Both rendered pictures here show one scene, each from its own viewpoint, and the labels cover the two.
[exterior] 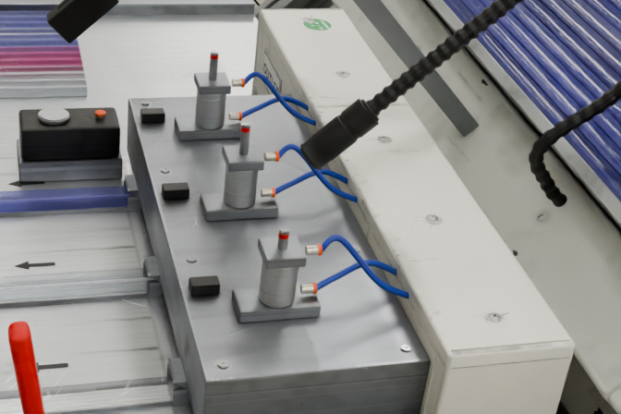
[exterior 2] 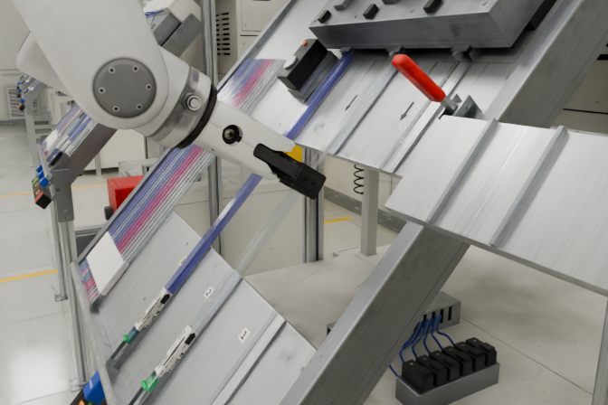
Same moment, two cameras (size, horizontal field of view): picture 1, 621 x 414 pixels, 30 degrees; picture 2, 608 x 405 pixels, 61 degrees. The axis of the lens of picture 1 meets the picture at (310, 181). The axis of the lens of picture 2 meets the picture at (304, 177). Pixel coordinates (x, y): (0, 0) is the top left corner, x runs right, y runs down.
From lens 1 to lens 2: 0.27 m
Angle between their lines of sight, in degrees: 8
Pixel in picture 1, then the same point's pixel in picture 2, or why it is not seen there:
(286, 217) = not seen: outside the picture
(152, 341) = (432, 63)
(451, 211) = not seen: outside the picture
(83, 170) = (322, 70)
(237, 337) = not seen: outside the picture
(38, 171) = (308, 87)
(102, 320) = (402, 82)
